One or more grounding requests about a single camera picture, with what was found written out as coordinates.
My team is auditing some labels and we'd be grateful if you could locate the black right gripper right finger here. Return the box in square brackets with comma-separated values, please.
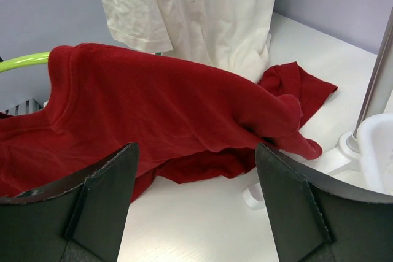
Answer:
[255, 144, 392, 261]

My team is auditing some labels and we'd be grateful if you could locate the lime green hanger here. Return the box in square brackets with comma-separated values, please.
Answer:
[0, 52, 50, 72]

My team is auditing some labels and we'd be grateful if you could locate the silver clothes rack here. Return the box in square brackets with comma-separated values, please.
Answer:
[241, 7, 393, 210]

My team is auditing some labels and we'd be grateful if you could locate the white plastic basket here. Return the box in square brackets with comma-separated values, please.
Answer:
[357, 114, 393, 195]

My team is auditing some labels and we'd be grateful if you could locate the beige t shirt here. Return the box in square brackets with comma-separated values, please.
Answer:
[101, 0, 275, 82]

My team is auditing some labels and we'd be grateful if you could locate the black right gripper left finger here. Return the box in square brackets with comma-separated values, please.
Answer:
[1, 143, 139, 261]

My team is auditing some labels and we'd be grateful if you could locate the red t shirt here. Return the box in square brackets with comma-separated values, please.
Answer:
[1, 44, 337, 199]

